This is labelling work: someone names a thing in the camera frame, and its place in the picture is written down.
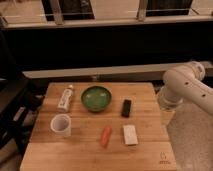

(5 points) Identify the black eraser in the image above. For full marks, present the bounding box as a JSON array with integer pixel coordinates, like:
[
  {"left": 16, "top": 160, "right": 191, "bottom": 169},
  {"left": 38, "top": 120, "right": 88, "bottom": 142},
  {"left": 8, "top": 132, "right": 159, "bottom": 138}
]
[{"left": 121, "top": 99, "right": 131, "bottom": 117}]

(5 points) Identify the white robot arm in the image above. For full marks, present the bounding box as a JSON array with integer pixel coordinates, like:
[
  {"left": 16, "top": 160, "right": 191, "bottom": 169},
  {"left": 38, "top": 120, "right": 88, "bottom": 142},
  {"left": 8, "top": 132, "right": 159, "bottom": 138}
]
[{"left": 157, "top": 61, "right": 213, "bottom": 126}]

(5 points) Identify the white rectangular box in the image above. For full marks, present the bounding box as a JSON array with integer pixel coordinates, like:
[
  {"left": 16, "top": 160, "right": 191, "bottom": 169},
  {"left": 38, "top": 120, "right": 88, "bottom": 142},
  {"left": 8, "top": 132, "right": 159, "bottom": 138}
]
[{"left": 123, "top": 125, "right": 138, "bottom": 145}]

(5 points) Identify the orange carrot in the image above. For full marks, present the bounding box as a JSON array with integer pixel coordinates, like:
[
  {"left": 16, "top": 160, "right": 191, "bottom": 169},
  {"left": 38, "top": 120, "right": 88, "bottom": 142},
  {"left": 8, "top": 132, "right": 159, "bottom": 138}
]
[{"left": 100, "top": 126, "right": 111, "bottom": 148}]

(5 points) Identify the green bowl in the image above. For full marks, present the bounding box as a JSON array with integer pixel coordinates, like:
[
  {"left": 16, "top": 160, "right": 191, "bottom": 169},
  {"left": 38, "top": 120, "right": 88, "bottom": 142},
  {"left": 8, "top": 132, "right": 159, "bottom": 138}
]
[{"left": 81, "top": 86, "right": 112, "bottom": 112}]

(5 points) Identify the white bottle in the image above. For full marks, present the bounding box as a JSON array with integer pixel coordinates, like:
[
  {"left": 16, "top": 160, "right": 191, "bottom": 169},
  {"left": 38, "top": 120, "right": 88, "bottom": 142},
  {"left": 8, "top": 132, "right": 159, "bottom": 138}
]
[{"left": 57, "top": 85, "right": 74, "bottom": 112}]

